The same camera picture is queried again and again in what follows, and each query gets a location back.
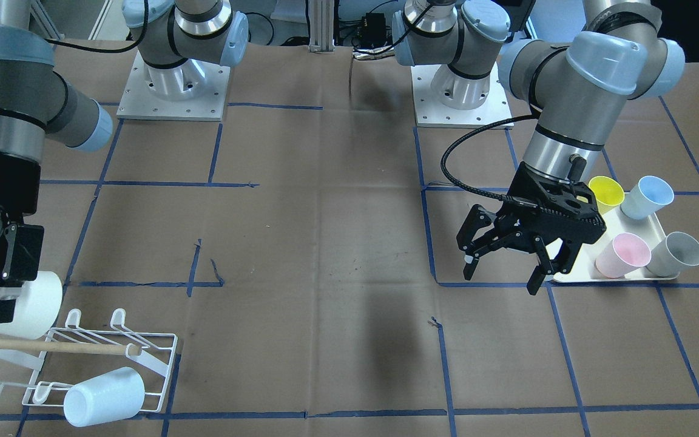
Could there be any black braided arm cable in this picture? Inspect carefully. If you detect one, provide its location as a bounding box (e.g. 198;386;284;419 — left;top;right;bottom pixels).
441;115;541;204

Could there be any light blue plastic cup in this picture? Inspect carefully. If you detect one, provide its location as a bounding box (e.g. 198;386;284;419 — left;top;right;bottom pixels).
63;367;145;427

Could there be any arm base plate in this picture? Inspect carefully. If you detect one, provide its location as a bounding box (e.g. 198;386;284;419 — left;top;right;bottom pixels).
411;64;511;128
117;53;231;122

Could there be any yellow plastic cup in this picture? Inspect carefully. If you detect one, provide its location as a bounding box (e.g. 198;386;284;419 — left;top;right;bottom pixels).
588;176;625;215

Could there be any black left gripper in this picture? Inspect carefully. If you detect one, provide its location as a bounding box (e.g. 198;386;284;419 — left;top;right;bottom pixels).
456;202;606;296

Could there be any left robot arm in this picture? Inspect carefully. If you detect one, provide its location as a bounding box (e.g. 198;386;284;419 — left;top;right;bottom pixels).
391;1;685;295

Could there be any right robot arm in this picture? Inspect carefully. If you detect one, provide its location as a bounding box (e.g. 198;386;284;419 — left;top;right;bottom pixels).
0;1;249;325

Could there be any pale green plastic cup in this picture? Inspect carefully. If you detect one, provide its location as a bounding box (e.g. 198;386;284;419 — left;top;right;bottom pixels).
0;271;62;340

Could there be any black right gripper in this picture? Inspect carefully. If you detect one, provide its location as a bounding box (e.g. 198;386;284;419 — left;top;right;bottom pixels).
0;152;44;324

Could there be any grey plastic cup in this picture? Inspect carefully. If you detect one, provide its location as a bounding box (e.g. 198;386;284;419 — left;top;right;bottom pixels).
646;231;699;277

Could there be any pink plastic cup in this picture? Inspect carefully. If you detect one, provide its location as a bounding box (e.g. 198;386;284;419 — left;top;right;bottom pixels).
595;232;652;279

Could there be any white wire cup rack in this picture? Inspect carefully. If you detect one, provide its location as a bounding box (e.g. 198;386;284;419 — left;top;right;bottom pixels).
0;309;178;415

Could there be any aluminium frame post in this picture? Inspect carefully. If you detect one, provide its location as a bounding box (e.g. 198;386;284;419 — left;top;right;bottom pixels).
305;0;339;53

